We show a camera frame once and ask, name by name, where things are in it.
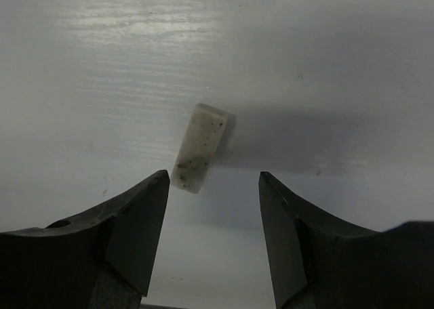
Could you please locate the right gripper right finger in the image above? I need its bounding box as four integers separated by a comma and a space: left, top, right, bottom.
258, 171, 433, 308

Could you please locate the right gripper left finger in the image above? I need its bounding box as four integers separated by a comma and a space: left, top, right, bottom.
1, 170, 170, 308

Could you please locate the grey white eraser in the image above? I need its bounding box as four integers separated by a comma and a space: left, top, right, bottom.
170, 104, 229, 194

